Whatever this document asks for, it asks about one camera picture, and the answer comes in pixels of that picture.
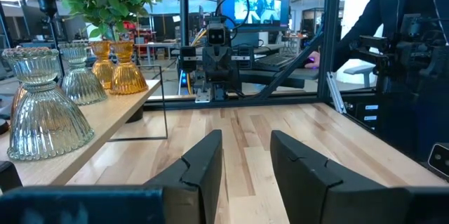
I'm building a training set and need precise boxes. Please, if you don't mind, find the wooden shelf black metal frame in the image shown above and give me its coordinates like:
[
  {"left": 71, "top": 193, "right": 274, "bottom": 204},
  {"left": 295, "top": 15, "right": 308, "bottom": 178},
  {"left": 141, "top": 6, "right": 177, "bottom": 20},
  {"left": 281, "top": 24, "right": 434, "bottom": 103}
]
[{"left": 0, "top": 64, "right": 169, "bottom": 197}]

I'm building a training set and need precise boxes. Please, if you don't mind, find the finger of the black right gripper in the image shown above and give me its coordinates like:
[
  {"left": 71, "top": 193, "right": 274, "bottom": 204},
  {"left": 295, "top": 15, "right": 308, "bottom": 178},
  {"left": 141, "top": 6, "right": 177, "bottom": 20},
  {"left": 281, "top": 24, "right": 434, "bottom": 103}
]
[
  {"left": 205, "top": 46, "right": 219, "bottom": 76},
  {"left": 217, "top": 46, "right": 232, "bottom": 76}
]

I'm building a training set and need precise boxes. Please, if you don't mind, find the clear ribbed glass candle holder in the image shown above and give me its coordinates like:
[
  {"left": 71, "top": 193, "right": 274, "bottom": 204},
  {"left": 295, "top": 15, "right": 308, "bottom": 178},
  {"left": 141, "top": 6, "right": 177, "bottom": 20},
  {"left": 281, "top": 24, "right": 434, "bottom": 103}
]
[
  {"left": 58, "top": 42, "right": 109, "bottom": 106},
  {"left": 1, "top": 47, "right": 95, "bottom": 162}
]

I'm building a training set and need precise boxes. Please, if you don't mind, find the black computer keyboard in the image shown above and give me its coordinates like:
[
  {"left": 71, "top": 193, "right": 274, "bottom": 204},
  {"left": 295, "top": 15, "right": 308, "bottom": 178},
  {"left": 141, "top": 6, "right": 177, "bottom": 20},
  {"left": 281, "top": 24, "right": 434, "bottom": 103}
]
[{"left": 253, "top": 52, "right": 306, "bottom": 73}]

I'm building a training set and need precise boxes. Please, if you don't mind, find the person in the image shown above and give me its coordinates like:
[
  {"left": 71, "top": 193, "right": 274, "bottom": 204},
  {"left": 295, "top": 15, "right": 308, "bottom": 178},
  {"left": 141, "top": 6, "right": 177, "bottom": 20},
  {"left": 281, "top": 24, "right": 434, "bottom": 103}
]
[{"left": 331, "top": 0, "right": 449, "bottom": 74}]

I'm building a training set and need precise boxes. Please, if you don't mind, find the black table-level camera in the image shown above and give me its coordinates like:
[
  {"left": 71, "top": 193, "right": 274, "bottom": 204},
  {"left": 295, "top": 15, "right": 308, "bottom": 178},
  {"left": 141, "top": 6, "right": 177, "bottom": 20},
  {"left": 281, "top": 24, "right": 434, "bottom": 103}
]
[{"left": 427, "top": 142, "right": 449, "bottom": 178}]

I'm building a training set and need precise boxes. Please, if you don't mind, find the silver arm base bracket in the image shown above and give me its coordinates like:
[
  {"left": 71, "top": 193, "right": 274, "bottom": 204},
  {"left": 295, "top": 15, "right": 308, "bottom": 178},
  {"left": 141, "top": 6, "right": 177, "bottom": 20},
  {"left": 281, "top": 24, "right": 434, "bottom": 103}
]
[{"left": 194, "top": 88, "right": 213, "bottom": 104}]

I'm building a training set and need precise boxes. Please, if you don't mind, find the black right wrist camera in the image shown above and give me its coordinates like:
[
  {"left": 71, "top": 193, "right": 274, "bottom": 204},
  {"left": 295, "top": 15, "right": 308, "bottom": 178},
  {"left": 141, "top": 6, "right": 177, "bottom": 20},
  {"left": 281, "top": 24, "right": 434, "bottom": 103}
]
[{"left": 206, "top": 22, "right": 228, "bottom": 46}]

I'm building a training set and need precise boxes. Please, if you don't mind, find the person's hand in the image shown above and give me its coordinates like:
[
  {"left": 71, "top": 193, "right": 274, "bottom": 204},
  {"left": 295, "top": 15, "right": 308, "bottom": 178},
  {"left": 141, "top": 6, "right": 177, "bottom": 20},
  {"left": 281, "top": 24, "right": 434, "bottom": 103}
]
[{"left": 304, "top": 51, "right": 322, "bottom": 70}]

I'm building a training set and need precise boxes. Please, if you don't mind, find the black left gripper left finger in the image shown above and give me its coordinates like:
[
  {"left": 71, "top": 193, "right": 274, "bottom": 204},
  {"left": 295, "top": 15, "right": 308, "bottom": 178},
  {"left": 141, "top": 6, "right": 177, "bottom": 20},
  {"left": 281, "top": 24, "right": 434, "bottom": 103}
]
[{"left": 0, "top": 129, "right": 224, "bottom": 224}]

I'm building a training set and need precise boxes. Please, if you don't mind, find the amber ribbed glass candle holder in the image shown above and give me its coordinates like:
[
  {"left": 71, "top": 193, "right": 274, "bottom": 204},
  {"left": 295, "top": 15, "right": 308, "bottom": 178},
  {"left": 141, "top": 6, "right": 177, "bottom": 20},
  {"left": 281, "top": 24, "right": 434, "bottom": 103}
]
[
  {"left": 88, "top": 40, "right": 119, "bottom": 91},
  {"left": 109, "top": 40, "right": 149, "bottom": 95}
]

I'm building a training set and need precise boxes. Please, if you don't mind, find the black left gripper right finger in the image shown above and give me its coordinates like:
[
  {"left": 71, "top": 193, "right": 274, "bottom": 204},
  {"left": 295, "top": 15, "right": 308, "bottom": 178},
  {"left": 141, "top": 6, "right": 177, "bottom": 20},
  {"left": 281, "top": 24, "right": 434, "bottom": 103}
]
[{"left": 270, "top": 129, "right": 449, "bottom": 224}]

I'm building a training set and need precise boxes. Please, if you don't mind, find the black mechanical equipment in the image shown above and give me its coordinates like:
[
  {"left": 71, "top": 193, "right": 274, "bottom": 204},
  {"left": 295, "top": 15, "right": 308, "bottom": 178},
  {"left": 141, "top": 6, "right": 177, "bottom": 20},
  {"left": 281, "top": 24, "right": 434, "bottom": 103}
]
[{"left": 350, "top": 13, "right": 449, "bottom": 162}]

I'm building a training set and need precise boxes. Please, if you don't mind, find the grey computer monitor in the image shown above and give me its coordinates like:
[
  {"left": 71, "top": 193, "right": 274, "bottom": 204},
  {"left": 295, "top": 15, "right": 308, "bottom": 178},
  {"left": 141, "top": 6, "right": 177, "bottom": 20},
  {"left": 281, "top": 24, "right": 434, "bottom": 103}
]
[{"left": 216, "top": 0, "right": 293, "bottom": 32}]

